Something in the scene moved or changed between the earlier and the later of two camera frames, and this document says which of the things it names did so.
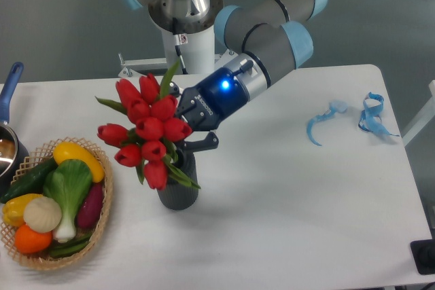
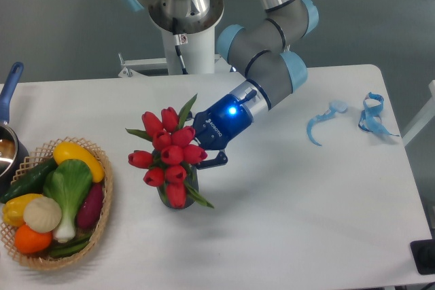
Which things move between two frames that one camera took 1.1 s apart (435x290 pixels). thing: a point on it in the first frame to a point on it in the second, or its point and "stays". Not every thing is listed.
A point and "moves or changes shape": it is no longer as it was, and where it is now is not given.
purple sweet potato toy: x=91 y=205 stays
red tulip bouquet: x=152 y=128 moves or changes shape
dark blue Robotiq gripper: x=202 y=106 to x=217 y=127
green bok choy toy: x=68 y=183 stays
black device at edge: x=423 y=254 stays
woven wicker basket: x=37 y=157 stays
